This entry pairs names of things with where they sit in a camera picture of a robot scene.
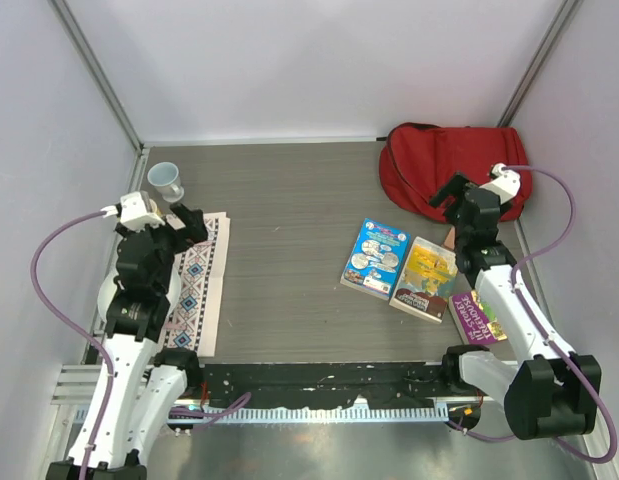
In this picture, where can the yellow mug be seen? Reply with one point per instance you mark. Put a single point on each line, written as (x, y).
(152, 206)

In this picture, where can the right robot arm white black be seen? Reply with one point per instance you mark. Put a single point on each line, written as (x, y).
(553, 390)

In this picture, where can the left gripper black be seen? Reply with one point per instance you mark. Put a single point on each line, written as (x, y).
(192, 220)

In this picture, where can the white paper plate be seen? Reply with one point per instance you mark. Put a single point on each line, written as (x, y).
(109, 289)

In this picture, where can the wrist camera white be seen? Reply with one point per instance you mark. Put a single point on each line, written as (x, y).
(505, 183)
(131, 212)

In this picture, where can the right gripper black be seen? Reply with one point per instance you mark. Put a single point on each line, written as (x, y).
(455, 185)

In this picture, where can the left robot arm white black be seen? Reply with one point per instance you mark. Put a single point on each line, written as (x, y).
(139, 381)

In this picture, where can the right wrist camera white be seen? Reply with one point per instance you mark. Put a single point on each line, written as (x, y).
(505, 183)

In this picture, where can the yellow paperback book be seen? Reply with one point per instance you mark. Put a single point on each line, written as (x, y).
(426, 281)

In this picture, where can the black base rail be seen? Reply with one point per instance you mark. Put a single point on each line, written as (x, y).
(327, 386)

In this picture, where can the patterned placemat cloth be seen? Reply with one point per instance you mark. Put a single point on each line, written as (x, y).
(193, 323)

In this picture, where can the blue comic book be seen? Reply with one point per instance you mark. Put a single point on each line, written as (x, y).
(374, 263)

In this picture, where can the red backpack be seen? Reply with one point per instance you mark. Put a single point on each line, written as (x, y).
(419, 159)

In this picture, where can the light blue cup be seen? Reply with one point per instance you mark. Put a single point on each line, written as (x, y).
(165, 178)

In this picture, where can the white cable duct strip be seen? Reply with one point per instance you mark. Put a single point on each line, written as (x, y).
(359, 412)

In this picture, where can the purple treehouse book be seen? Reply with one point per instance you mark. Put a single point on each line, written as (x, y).
(475, 320)

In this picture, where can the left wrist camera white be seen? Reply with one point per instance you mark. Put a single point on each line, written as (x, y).
(131, 212)

